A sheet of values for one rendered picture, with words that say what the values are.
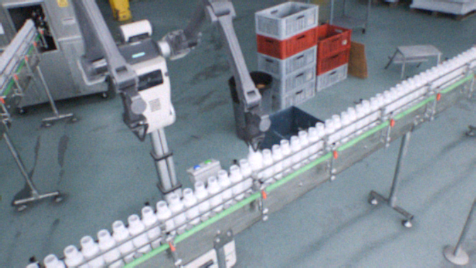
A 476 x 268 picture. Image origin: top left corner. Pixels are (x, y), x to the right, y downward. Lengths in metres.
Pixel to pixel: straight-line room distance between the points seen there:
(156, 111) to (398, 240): 1.95
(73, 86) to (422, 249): 4.31
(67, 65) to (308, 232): 3.61
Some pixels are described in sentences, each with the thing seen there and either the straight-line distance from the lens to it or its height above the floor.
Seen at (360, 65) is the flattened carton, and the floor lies 0.19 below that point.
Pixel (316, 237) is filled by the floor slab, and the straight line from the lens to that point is 2.82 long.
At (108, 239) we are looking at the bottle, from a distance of 1.44.
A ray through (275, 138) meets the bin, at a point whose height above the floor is 0.91.
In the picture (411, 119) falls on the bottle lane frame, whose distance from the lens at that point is 2.48.
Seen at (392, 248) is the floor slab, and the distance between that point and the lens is 2.87.
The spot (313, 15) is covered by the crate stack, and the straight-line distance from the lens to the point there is 4.19.
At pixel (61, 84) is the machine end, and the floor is 0.33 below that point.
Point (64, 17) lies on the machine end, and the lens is 4.88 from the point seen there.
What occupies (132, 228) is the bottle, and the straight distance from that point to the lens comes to 1.45.
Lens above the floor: 2.14
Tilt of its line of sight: 33 degrees down
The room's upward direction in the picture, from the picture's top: 5 degrees counter-clockwise
